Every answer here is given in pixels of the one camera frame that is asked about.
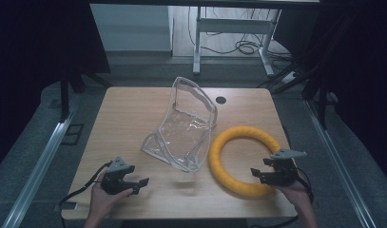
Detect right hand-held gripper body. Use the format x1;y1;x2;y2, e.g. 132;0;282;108
260;148;308;188

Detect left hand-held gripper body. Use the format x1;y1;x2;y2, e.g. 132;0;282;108
100;156;136;195

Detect yellow foam ring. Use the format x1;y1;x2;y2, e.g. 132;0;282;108
207;125;282;199

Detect person's left hand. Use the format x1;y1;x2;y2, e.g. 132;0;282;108
88;180;134;222

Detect person's right hand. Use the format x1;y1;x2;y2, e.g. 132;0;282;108
276;176;313;214

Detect dark floor outlet plate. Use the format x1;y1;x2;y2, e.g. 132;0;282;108
60;123;86;147

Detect clear plastic bag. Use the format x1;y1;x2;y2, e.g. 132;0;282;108
140;76;219;174

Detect white power strip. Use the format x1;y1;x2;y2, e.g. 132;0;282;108
281;71;300;85

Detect black metal stand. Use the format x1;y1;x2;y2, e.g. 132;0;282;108
59;67;113;124

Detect black curtain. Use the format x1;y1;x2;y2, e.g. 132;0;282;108
272;0;387;184
0;0;112;176

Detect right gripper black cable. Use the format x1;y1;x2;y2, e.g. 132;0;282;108
249;166;316;228

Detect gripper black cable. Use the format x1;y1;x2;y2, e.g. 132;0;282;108
59;161;114;228
249;166;316;228

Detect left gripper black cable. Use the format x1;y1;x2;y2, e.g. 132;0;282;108
59;161;114;228

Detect aluminium floor rail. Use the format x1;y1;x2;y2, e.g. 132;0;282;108
302;99;377;228
0;94;84;228

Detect black floor cables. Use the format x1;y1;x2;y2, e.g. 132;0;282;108
186;6;293;65

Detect white desk frame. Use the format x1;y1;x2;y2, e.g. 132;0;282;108
192;6;282;77

